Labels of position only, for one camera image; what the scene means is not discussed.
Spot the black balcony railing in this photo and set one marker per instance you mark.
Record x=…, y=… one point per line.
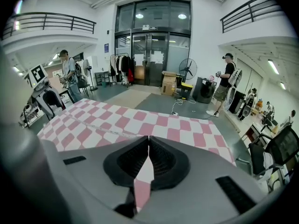
x=250, y=13
x=53, y=13

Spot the black side chair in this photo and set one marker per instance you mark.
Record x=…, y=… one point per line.
x=84, y=86

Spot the beige floor mat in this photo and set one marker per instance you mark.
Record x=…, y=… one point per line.
x=130, y=97

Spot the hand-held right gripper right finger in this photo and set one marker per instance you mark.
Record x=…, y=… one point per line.
x=198, y=195

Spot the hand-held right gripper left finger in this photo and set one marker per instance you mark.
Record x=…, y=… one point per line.
x=93, y=171

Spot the black standing fan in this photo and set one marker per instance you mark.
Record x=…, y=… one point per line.
x=188, y=67

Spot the black cabinet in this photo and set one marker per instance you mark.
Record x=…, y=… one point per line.
x=237, y=101

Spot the teal waste bin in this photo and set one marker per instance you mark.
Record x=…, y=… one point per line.
x=104, y=84

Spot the black mesh chrome-frame chair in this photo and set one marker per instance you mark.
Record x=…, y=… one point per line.
x=275, y=153

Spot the closed brown cardboard box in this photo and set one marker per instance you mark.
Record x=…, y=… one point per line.
x=167, y=90

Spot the pink white checkered tablecloth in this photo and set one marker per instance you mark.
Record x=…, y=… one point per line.
x=177, y=125

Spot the clothes rack with garments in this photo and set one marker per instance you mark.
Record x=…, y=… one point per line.
x=121, y=66

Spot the black frame glass entrance door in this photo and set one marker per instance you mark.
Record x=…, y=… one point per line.
x=151, y=55

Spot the black box with yellow lid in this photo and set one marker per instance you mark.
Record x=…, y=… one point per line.
x=187, y=91

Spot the blue wall poster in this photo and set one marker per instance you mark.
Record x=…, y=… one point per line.
x=106, y=48

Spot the white standing fan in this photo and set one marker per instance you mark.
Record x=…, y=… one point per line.
x=87, y=67

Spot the black front-load machine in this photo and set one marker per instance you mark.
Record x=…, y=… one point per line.
x=205, y=90

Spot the black leg work table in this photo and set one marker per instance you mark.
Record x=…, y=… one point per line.
x=63, y=92

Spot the open brown cardboard box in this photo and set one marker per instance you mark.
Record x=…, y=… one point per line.
x=169, y=78

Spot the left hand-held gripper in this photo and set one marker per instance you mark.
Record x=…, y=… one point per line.
x=38, y=74

